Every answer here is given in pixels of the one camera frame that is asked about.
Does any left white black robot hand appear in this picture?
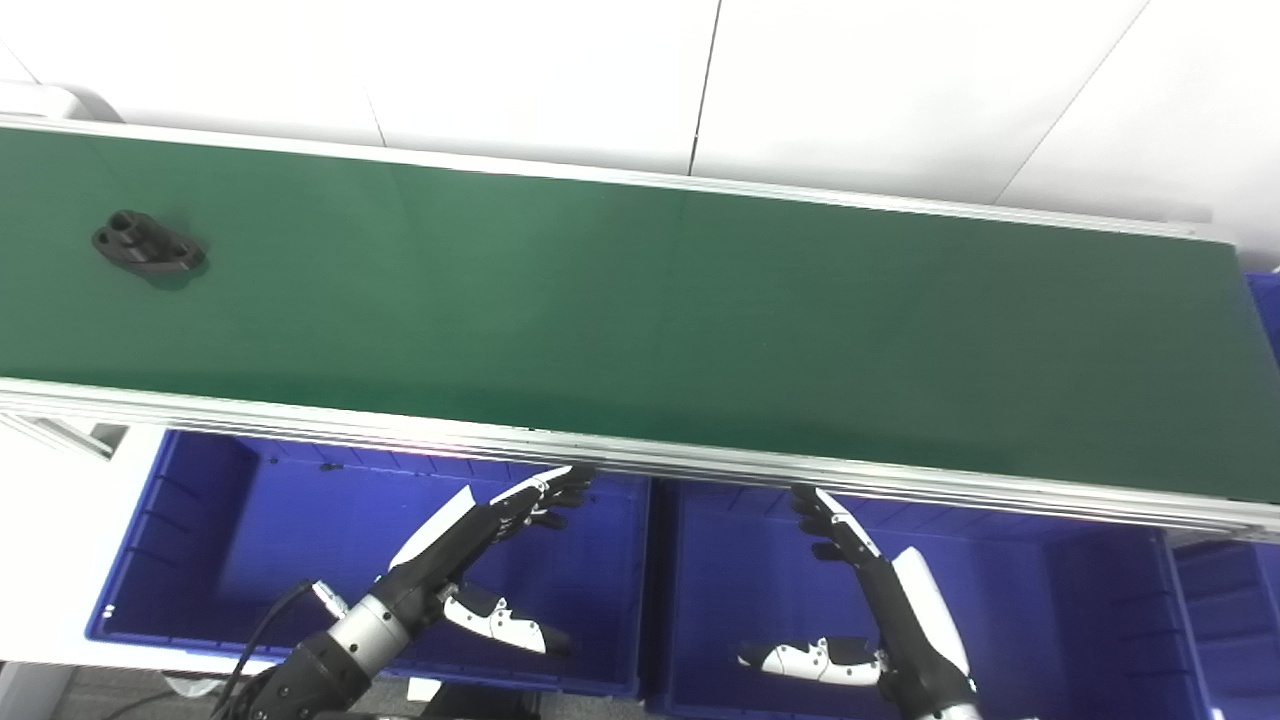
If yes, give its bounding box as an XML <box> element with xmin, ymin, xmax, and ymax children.
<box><xmin>375</xmin><ymin>463</ymin><xmax>598</xmax><ymax>659</ymax></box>

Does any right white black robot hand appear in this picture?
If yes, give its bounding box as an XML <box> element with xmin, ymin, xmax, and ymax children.
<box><xmin>737</xmin><ymin>485</ymin><xmax>986</xmax><ymax>716</ymax></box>

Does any black metal bracket part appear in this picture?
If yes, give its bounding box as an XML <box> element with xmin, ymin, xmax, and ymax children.
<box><xmin>92</xmin><ymin>210</ymin><xmax>208</xmax><ymax>276</ymax></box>

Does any large blue plastic bin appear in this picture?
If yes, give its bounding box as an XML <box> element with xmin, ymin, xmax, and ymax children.
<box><xmin>1165</xmin><ymin>535</ymin><xmax>1280</xmax><ymax>720</ymax></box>
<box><xmin>85</xmin><ymin>430</ymin><xmax>651</xmax><ymax>698</ymax></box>
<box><xmin>648</xmin><ymin>480</ymin><xmax>1211</xmax><ymax>720</ymax></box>

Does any green conveyor belt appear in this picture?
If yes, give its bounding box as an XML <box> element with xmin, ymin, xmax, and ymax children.
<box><xmin>0</xmin><ymin>127</ymin><xmax>1280</xmax><ymax>501</ymax></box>
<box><xmin>0</xmin><ymin>112</ymin><xmax>1280</xmax><ymax>546</ymax></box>

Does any grey conveyor end cover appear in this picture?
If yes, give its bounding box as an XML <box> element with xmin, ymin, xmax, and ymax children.
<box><xmin>0</xmin><ymin>82</ymin><xmax>126</xmax><ymax>126</ymax></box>

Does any blue plastic crate edge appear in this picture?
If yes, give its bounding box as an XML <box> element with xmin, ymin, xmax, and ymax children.
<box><xmin>1245</xmin><ymin>270</ymin><xmax>1280</xmax><ymax>366</ymax></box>

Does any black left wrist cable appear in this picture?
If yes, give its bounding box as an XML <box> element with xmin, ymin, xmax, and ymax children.
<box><xmin>210</xmin><ymin>580</ymin><xmax>348</xmax><ymax>720</ymax></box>

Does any aluminium conveyor support bracket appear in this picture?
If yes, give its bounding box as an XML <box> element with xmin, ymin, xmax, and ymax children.
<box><xmin>0</xmin><ymin>412</ymin><xmax>131</xmax><ymax>461</ymax></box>

